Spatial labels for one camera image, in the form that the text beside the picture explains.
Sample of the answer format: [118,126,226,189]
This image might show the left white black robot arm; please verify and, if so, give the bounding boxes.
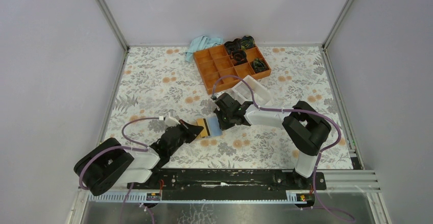
[74,115,206,196]

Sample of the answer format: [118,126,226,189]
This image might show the white card box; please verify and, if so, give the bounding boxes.
[231,75,273,107]

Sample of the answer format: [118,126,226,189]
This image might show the orange compartment tray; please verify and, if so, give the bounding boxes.
[193,45,272,94]

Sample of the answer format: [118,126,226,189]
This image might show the dark rolled band right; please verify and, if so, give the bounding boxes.
[251,58,269,73]

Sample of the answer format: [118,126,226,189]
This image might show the light blue cloth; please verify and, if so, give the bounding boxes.
[185,35,223,63]

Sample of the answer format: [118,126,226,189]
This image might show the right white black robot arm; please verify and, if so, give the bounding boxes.
[211,93,339,189]

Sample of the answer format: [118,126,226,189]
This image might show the dark rolled band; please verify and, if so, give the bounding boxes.
[224,38,242,56]
[230,49,248,66]
[251,58,269,73]

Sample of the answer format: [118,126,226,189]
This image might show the dark rolled band corner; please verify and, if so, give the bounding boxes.
[240,35,256,51]

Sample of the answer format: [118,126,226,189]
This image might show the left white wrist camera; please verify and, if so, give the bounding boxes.
[164,113,180,127]

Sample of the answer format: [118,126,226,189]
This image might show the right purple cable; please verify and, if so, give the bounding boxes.
[211,75,356,223]

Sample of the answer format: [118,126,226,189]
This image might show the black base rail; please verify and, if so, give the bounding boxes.
[128,168,327,201]

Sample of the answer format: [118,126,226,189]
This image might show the dark rolled band top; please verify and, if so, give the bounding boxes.
[224,38,242,56]

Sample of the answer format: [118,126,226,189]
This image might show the beige card holder wallet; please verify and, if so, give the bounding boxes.
[196,116,223,140]

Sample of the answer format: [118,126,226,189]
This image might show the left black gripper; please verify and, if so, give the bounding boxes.
[168,120,203,157]

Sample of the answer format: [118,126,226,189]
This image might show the dark rolled band middle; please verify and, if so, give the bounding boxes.
[230,49,248,66]

